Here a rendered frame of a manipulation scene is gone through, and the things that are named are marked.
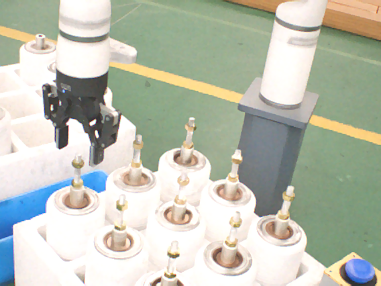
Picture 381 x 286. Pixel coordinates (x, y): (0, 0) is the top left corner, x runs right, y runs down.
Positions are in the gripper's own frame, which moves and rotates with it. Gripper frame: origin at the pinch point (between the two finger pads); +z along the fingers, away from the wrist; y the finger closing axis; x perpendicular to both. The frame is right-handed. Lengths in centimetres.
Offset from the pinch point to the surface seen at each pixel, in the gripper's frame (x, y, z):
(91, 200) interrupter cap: 1.6, 1.8, 9.9
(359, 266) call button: 7.7, 44.2, 2.3
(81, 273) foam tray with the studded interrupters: -4.8, 5.7, 19.2
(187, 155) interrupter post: 21.9, 6.9, 8.3
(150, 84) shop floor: 83, -44, 35
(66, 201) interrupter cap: -1.3, -1.1, 10.2
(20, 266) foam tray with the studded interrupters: -6.1, -7.0, 24.9
